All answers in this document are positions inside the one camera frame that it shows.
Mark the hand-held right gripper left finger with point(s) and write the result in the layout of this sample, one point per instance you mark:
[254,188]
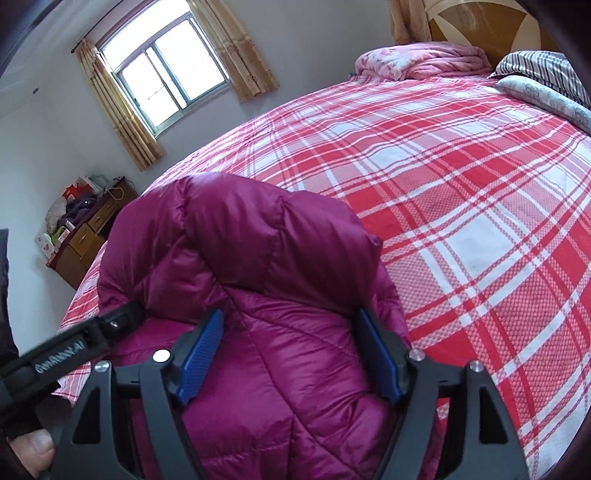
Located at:
[203,355]

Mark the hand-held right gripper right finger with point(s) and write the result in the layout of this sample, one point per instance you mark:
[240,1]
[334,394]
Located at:
[383,355]

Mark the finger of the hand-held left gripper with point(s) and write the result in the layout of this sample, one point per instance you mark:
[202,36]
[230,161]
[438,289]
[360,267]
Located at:
[122,318]

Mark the magenta quilted down jacket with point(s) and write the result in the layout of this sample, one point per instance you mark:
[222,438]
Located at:
[277,332]

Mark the dark purple clothes pile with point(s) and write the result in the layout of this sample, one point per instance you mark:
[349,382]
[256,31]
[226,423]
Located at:
[83,210]

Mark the person's left hand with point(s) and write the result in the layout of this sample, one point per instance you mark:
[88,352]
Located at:
[32,452]

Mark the brown wooden desk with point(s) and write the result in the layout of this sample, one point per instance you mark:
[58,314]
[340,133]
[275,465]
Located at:
[78,258]

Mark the white carton with red print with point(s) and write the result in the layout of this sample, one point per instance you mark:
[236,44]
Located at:
[45,243]

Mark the white plastic bag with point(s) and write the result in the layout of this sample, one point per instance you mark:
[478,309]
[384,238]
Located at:
[56,212]

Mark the red gift bag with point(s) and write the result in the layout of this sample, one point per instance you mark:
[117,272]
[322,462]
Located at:
[75,191]

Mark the bed with red plaid sheet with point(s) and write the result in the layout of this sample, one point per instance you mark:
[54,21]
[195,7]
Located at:
[461,221]

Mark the long beige curtain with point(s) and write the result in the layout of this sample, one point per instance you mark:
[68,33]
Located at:
[117,110]

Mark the short beige curtain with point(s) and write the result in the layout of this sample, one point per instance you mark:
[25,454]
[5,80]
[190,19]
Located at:
[240,50]

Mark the folded pink floral blanket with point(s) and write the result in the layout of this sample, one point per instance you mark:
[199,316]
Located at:
[415,62]

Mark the light patterned pillow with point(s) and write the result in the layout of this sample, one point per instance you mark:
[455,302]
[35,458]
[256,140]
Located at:
[545,99]

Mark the grey striped pillow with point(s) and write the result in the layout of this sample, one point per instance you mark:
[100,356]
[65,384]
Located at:
[545,69]

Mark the beige curtain beside headboard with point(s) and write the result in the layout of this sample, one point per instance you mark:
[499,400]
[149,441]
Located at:
[408,21]

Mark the wooden bed headboard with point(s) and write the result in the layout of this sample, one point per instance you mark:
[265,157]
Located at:
[485,23]

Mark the sliding window with metal frame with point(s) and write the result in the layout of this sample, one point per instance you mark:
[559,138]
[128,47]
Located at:
[161,69]

